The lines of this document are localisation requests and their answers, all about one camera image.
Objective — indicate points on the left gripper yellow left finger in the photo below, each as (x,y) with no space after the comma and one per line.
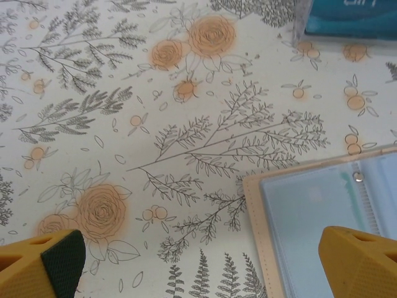
(31,270)

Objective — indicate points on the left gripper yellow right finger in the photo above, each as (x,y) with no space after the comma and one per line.
(366,270)

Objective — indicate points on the blue VIP card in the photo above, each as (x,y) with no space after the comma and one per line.
(347,18)

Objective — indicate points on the blue card box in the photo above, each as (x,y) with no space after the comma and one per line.
(299,18)

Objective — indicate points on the floral patterned table mat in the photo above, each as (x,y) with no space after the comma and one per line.
(124,124)

